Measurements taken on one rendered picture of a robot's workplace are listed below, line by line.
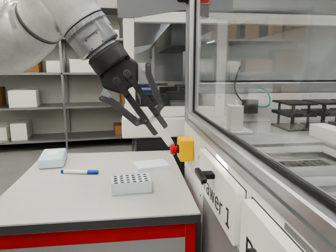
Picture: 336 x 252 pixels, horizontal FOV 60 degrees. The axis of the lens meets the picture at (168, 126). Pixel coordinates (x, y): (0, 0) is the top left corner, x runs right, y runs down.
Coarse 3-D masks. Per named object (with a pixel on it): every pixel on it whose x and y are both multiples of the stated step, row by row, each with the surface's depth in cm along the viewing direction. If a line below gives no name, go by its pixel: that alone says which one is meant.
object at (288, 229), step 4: (284, 224) 38; (284, 228) 38; (288, 228) 37; (288, 232) 37; (292, 232) 36; (292, 236) 36; (296, 236) 35; (296, 240) 35; (300, 240) 35; (300, 244) 35; (304, 244) 34; (304, 248) 34; (308, 248) 33
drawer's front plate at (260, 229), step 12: (252, 204) 46; (252, 216) 44; (264, 216) 42; (240, 228) 49; (252, 228) 44; (264, 228) 40; (276, 228) 39; (240, 240) 50; (252, 240) 44; (264, 240) 40; (276, 240) 37; (288, 240) 36
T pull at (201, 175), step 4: (196, 168) 67; (196, 172) 66; (200, 172) 65; (204, 172) 65; (208, 172) 65; (212, 172) 65; (200, 176) 63; (204, 176) 62; (208, 176) 64; (212, 176) 64; (200, 180) 62; (204, 180) 62
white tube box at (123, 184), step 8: (112, 176) 95; (120, 176) 96; (128, 176) 95; (136, 176) 95; (144, 176) 96; (112, 184) 88; (120, 184) 88; (128, 184) 89; (136, 184) 89; (144, 184) 90; (112, 192) 88; (120, 192) 89; (128, 192) 89; (136, 192) 90; (144, 192) 90
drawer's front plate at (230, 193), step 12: (204, 156) 73; (204, 168) 74; (216, 168) 63; (216, 180) 63; (228, 180) 56; (204, 192) 74; (216, 192) 63; (228, 192) 55; (240, 192) 51; (216, 204) 64; (228, 204) 55; (240, 204) 52; (216, 216) 64; (228, 216) 56; (240, 216) 52
